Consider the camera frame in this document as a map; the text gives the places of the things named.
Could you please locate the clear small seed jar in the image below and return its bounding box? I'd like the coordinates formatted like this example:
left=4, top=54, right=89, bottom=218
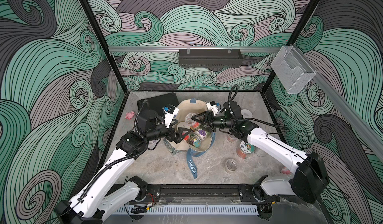
left=224, top=158, right=237, bottom=173

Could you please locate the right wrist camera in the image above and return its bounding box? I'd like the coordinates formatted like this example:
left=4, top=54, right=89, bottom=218
left=206, top=101, right=220, bottom=116

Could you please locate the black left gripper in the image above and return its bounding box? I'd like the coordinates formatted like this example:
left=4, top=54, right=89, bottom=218
left=144, top=118, right=189, bottom=144

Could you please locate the cream canvas tote bag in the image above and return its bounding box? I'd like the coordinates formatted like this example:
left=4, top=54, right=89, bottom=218
left=164, top=99, right=215, bottom=179

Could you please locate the white slotted cable duct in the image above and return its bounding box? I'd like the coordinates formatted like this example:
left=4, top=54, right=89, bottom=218
left=115, top=204, right=259, bottom=216

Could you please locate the black ribbed hard case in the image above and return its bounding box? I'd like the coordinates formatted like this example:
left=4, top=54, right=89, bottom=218
left=137, top=92, right=180, bottom=117

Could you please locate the white mesh wall basket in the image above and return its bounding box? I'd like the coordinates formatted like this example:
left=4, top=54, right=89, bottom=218
left=271, top=45, right=316, bottom=94

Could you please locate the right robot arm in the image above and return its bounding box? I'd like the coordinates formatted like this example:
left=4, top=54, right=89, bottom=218
left=192, top=84, right=350, bottom=204

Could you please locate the green lid seed jar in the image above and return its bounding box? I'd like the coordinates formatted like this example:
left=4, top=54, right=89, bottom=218
left=236, top=141, right=255, bottom=159

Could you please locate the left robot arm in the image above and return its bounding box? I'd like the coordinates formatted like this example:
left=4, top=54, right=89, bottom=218
left=55, top=105, right=190, bottom=224

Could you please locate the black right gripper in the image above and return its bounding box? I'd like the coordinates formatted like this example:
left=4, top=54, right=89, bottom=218
left=193, top=112, right=234, bottom=132

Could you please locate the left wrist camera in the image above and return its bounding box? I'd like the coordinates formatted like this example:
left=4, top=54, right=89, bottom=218
left=163, top=105, right=179, bottom=128

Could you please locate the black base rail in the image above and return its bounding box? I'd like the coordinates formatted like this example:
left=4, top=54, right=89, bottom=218
left=113, top=183, right=300, bottom=205

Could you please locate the pink toy pig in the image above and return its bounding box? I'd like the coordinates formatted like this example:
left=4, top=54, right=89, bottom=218
left=125, top=111, right=136, bottom=120

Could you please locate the black wall shelf tray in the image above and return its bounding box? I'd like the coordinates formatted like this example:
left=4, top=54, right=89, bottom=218
left=178, top=48, right=243, bottom=70

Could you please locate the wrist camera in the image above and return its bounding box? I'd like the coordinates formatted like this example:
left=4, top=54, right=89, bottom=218
left=163, top=105, right=179, bottom=128
left=206, top=101, right=220, bottom=116

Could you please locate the purple flower label jar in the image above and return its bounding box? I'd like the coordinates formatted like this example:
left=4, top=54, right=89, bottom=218
left=196, top=129, right=211, bottom=141

